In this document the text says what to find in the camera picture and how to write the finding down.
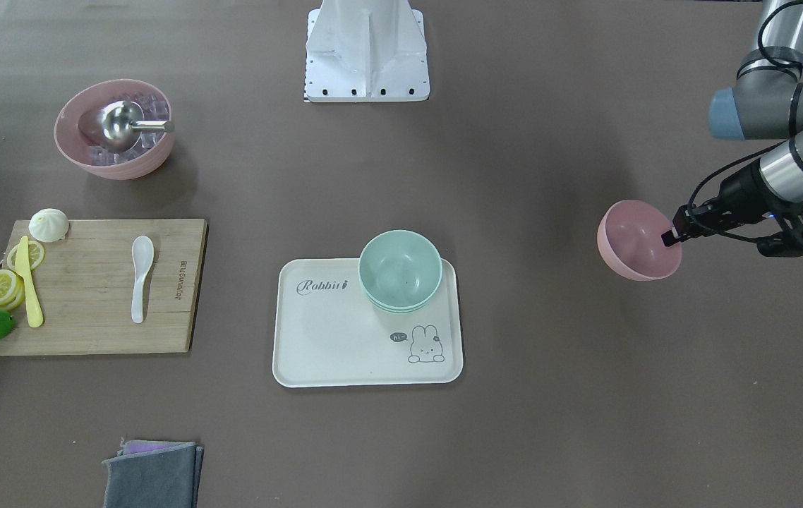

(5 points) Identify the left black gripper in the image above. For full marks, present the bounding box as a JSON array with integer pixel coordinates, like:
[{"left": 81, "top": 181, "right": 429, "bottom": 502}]
[{"left": 660, "top": 161, "right": 803, "bottom": 258}]

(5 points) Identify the small pink bowl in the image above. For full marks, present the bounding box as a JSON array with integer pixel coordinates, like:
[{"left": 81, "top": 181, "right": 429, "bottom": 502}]
[{"left": 596, "top": 200, "right": 682, "bottom": 281}]

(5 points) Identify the white ceramic spoon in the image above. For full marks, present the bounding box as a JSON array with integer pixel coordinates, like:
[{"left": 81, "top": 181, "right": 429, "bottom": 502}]
[{"left": 131, "top": 235, "right": 155, "bottom": 324}]

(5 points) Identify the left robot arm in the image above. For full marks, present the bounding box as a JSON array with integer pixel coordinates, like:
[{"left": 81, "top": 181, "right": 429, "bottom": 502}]
[{"left": 662, "top": 1, "right": 803, "bottom": 258}]

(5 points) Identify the green bowl stack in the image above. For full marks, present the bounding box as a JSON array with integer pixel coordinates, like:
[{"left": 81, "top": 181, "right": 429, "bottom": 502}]
[{"left": 357, "top": 229, "right": 444, "bottom": 314}]

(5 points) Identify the large pink ice bowl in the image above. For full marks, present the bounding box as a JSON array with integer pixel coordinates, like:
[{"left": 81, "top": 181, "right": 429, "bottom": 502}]
[{"left": 54, "top": 78, "right": 176, "bottom": 180}]

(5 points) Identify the lemon slice stack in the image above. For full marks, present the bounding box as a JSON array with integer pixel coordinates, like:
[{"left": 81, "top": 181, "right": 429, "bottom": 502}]
[{"left": 0, "top": 269, "right": 25, "bottom": 311}]

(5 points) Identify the white rabbit tray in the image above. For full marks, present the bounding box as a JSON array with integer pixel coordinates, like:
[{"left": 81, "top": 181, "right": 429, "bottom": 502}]
[{"left": 272, "top": 258, "right": 465, "bottom": 388}]

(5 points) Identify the metal ice scoop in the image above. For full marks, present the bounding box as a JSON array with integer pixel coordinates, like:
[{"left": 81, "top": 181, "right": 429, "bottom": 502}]
[{"left": 77, "top": 100, "right": 174, "bottom": 153}]

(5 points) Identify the grey folded cloth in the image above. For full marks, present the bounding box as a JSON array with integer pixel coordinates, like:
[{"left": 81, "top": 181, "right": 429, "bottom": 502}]
[{"left": 104, "top": 440, "right": 205, "bottom": 507}]

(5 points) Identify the bamboo cutting board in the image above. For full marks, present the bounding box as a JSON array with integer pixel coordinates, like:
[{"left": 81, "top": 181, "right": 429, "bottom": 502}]
[{"left": 0, "top": 219, "right": 207, "bottom": 356}]

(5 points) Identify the single lemon slice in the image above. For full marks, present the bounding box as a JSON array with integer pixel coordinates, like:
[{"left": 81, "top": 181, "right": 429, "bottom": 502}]
[{"left": 6, "top": 240, "right": 44, "bottom": 271}]

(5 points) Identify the yellow plastic knife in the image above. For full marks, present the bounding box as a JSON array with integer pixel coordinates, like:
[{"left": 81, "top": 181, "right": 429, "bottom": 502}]
[{"left": 14, "top": 236, "right": 44, "bottom": 328}]

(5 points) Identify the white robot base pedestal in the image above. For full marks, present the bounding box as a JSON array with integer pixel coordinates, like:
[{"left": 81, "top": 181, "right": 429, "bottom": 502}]
[{"left": 303, "top": 1, "right": 431, "bottom": 103}]

